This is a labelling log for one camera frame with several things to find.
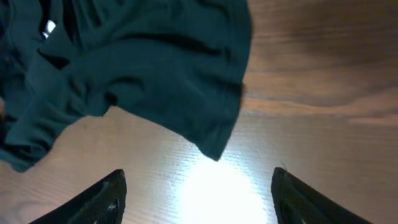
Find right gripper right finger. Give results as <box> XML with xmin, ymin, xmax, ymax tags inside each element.
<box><xmin>271</xmin><ymin>167</ymin><xmax>370</xmax><ymax>224</ymax></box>

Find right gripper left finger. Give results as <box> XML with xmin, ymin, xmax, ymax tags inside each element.
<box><xmin>31</xmin><ymin>169</ymin><xmax>127</xmax><ymax>224</ymax></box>

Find black t-shirt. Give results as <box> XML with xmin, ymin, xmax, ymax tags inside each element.
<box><xmin>1</xmin><ymin>0</ymin><xmax>252</xmax><ymax>172</ymax></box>

